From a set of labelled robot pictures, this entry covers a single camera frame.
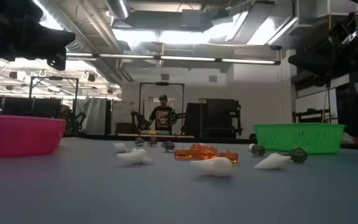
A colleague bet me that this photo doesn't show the whiteboard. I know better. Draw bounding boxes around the whiteboard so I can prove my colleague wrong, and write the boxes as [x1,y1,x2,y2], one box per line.
[293,88,338,124]

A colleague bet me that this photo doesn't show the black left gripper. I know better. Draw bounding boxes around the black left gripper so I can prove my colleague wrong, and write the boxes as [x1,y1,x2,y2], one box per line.
[0,0,76,71]

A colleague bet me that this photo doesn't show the ribbed silver air duct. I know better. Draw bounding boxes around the ribbed silver air duct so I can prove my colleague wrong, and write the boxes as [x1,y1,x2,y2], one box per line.
[31,0,133,83]

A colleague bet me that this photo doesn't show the person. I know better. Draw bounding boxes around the person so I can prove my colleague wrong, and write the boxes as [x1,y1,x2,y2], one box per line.
[149,94,178,135]

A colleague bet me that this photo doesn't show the round silver air duct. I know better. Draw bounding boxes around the round silver air duct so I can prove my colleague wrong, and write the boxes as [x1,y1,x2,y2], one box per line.
[106,0,132,20]

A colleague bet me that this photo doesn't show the green plastic basket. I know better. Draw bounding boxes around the green plastic basket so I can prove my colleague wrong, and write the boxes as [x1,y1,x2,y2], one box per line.
[253,123,347,156]

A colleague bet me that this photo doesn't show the wooden background table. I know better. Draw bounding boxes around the wooden background table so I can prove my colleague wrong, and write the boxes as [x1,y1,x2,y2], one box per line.
[116,133,195,139]

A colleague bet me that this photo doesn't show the black equipment cabinet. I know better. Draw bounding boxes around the black equipment cabinet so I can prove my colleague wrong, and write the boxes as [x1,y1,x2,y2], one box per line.
[183,98,244,139]

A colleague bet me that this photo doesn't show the LED light bar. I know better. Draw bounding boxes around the LED light bar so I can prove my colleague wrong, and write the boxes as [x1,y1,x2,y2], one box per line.
[65,52,282,66]

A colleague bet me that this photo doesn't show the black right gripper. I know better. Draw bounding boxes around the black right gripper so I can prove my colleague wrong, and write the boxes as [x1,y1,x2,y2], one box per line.
[288,12,358,77]

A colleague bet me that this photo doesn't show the grey ceiling junction box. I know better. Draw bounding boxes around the grey ceiling junction box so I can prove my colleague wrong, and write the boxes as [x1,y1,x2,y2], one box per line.
[181,8,203,29]

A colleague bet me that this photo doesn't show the pink plastic bowl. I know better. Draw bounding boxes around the pink plastic bowl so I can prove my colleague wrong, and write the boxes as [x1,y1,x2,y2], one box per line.
[0,113,67,159]

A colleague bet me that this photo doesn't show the grey hanging curtain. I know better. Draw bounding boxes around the grey hanging curtain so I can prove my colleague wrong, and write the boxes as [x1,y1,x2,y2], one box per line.
[75,98,108,136]

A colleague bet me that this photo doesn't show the black tripod stand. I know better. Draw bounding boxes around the black tripod stand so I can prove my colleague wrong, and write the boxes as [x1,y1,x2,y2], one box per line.
[324,74,334,124]

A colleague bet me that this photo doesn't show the black partition panels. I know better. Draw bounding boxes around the black partition panels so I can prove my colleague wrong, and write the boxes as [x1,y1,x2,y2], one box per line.
[0,95,63,119]

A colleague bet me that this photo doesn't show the black station frame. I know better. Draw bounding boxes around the black station frame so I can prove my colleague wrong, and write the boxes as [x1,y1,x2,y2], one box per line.
[137,82,185,136]
[28,76,80,134]

